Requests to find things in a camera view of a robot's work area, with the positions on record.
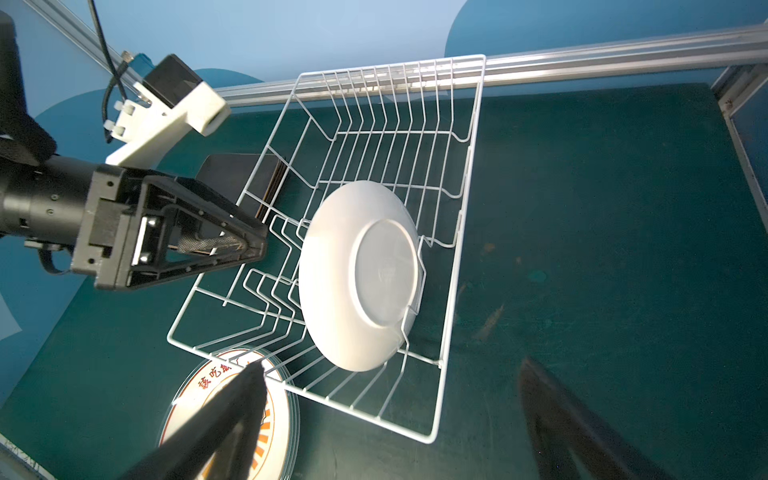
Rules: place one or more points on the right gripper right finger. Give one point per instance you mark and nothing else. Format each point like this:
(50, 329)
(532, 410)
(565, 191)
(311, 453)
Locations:
(561, 428)

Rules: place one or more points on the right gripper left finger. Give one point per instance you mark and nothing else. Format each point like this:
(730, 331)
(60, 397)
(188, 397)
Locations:
(224, 434)

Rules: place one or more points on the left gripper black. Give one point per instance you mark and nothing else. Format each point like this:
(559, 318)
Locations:
(142, 228)

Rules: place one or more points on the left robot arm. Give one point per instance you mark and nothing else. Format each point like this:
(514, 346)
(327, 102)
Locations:
(42, 193)

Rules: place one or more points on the left aluminium frame post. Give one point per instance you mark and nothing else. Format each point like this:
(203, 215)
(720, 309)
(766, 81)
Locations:
(84, 36)

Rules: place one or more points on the aluminium frame post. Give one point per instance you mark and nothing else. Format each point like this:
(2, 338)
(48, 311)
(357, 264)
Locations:
(741, 94)
(84, 36)

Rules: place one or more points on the white wire dish rack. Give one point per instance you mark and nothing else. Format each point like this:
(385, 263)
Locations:
(409, 127)

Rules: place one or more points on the right aluminium frame post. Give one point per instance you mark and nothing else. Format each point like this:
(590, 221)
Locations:
(741, 94)

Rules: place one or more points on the aluminium rear frame rail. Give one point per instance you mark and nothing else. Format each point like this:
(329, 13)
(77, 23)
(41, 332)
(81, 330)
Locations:
(730, 47)

